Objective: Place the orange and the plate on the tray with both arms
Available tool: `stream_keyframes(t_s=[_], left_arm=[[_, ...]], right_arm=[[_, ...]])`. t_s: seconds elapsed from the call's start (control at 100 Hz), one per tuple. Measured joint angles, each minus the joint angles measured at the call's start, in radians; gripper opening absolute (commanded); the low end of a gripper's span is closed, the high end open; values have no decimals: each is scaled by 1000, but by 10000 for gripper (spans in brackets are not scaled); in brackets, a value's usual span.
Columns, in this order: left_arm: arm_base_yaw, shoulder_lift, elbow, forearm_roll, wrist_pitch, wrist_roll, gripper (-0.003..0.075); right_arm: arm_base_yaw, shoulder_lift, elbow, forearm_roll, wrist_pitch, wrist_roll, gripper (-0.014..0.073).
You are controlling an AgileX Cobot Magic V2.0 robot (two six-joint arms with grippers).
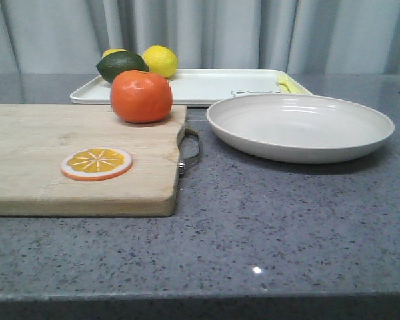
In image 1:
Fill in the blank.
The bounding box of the orange mandarin fruit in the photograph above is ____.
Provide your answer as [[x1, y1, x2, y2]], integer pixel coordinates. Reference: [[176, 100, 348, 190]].
[[110, 70, 173, 123]]

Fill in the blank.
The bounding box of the white round plate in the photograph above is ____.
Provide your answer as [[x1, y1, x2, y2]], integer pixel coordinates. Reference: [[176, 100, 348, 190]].
[[206, 93, 395, 164]]

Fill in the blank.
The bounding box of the cream rectangular tray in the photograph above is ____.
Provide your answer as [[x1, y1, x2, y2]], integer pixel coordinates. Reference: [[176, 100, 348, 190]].
[[69, 68, 315, 107]]

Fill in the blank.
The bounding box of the yellow lemon front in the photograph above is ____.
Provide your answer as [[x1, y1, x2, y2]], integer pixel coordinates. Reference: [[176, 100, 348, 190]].
[[142, 45, 178, 78]]

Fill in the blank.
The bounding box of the orange slice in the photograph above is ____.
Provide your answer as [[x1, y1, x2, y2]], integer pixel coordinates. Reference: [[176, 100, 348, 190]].
[[60, 147, 133, 181]]

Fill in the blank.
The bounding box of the yellow plastic utensil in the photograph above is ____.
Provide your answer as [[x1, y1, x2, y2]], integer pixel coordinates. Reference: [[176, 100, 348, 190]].
[[277, 73, 311, 95]]

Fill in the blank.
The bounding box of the green lime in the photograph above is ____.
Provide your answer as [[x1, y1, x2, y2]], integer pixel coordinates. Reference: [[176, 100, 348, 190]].
[[96, 51, 149, 84]]

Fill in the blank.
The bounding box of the yellow lemon behind lime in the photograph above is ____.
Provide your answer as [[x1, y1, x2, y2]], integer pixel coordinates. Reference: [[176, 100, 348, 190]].
[[101, 48, 126, 58]]

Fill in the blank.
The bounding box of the wooden cutting board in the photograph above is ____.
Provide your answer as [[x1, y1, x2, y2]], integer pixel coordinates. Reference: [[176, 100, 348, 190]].
[[0, 104, 187, 217]]

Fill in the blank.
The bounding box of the grey curtain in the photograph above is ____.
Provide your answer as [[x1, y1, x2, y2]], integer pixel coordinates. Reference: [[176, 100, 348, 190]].
[[0, 1, 400, 74]]

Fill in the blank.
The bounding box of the metal cutting board handle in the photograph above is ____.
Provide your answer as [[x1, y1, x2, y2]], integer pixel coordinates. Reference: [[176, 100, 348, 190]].
[[178, 127, 201, 178]]

